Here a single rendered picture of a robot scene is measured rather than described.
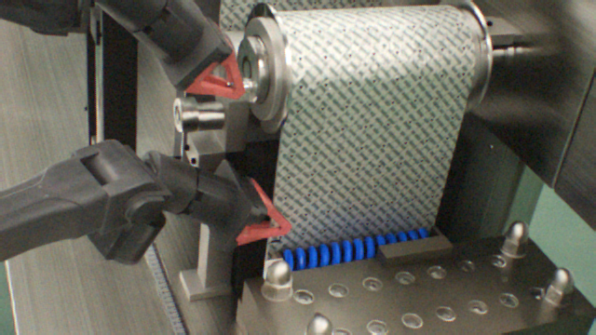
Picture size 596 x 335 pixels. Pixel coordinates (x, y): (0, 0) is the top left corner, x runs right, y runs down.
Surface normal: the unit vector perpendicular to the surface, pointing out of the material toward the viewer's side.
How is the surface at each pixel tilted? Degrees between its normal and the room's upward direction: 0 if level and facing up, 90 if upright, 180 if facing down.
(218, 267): 90
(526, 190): 90
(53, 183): 14
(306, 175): 90
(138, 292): 0
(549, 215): 0
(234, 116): 90
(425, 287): 0
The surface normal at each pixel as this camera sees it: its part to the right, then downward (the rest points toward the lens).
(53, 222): 0.57, 0.65
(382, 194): 0.36, 0.55
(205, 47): -0.54, -0.47
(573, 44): -0.92, 0.11
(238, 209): -0.74, -0.32
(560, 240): 0.12, -0.83
